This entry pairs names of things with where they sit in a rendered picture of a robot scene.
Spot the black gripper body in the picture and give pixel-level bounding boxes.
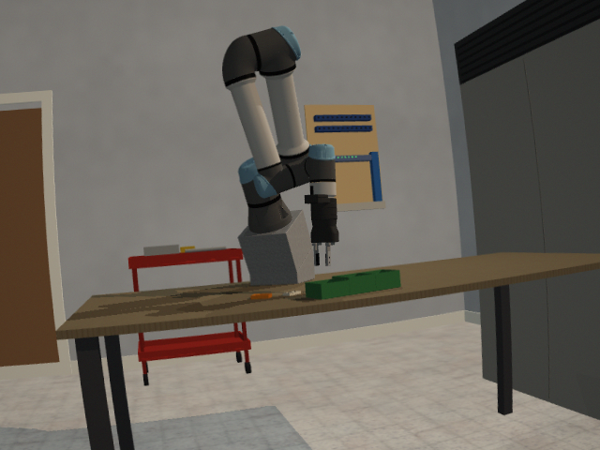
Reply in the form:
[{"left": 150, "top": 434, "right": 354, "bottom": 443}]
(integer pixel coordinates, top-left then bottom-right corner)
[{"left": 305, "top": 182, "right": 339, "bottom": 243}]

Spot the green rack of three bins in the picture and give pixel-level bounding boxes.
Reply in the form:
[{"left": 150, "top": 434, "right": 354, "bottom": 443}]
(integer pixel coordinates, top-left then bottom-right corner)
[{"left": 305, "top": 269, "right": 401, "bottom": 300}]

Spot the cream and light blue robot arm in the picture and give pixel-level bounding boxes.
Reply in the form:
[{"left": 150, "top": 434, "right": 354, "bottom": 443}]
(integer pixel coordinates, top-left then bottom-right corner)
[{"left": 222, "top": 26, "right": 336, "bottom": 233}]

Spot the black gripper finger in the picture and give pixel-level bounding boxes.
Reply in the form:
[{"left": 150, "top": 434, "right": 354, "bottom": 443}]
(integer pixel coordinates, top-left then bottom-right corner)
[
  {"left": 325, "top": 242, "right": 335, "bottom": 266},
  {"left": 312, "top": 243, "right": 322, "bottom": 266}
]

